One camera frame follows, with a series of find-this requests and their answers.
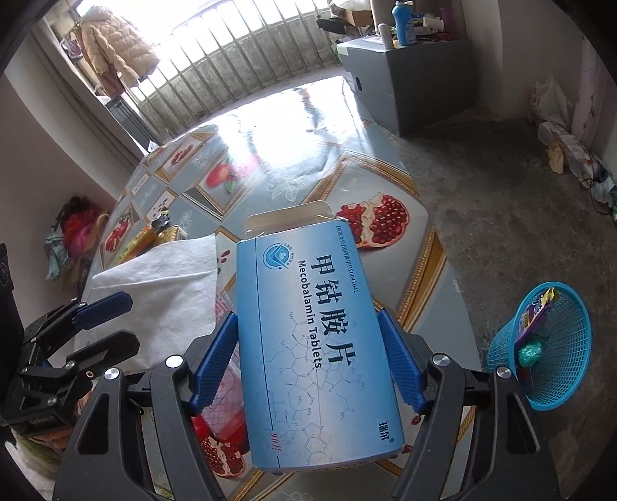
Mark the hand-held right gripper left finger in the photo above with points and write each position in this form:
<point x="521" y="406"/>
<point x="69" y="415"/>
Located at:
<point x="217" y="356"/>

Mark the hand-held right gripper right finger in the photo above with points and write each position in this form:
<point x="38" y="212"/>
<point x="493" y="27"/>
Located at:
<point x="402" y="366"/>

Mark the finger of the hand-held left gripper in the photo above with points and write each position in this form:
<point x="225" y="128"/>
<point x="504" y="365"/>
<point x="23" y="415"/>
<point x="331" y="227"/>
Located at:
<point x="106" y="347"/>
<point x="103" y="306"/>

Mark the white tissue sheet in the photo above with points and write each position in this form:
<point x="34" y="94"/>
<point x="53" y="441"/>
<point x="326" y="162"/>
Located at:
<point x="159" y="289"/>

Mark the blue medicine box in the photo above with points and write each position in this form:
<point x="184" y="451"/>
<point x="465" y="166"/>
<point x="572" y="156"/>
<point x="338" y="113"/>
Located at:
<point x="313" y="337"/>

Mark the purple snack wrapper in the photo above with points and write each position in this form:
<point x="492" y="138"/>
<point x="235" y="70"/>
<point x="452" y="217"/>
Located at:
<point x="532" y="313"/>

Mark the blue plastic basket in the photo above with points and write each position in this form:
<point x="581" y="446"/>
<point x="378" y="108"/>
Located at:
<point x="564" y="347"/>

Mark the pink checked plastic packet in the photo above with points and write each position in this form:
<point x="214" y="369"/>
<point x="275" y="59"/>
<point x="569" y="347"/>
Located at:
<point x="224" y="400"/>

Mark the yellow foil packet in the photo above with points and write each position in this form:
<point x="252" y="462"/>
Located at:
<point x="140" y="241"/>

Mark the pile of colourful clothes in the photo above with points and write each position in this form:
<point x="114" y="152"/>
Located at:
<point x="72" y="226"/>

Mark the crumpled green bag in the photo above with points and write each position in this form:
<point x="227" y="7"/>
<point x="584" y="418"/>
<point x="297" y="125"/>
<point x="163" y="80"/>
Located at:
<point x="530" y="354"/>

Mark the table with fruit-pattern cloth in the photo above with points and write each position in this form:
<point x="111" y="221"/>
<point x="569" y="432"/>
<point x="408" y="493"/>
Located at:
<point x="313" y="159"/>

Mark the hanging beige padded jacket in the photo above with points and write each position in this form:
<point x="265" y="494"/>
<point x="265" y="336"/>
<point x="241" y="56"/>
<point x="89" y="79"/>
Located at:
<point x="115" y="43"/>

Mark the pile of plastic packaging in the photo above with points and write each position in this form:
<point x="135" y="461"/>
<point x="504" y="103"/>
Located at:
<point x="573" y="154"/>

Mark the metal balcony railing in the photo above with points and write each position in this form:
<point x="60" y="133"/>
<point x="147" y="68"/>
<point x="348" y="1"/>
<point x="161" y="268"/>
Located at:
<point x="241" y="62"/>

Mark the grey cabinet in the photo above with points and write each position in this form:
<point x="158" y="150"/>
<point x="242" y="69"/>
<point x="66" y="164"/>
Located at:
<point x="424" y="86"/>

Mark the white plastic bag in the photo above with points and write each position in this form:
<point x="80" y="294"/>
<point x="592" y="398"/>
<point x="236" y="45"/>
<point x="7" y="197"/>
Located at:
<point x="547" y="103"/>

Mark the pinkish wooden board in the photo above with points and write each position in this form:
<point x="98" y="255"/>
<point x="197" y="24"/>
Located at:
<point x="593" y="96"/>

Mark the small white bottle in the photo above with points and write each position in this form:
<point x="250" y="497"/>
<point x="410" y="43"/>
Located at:
<point x="386" y="36"/>

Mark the blue plastic bottle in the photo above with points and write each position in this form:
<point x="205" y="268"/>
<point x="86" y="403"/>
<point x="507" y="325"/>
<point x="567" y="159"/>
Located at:
<point x="405" y="26"/>

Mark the white paper cup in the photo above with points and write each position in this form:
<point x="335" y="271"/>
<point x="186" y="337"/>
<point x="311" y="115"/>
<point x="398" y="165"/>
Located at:
<point x="434" y="22"/>

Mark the cardboard box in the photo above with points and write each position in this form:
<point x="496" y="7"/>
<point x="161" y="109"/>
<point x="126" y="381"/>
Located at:
<point x="356" y="14"/>

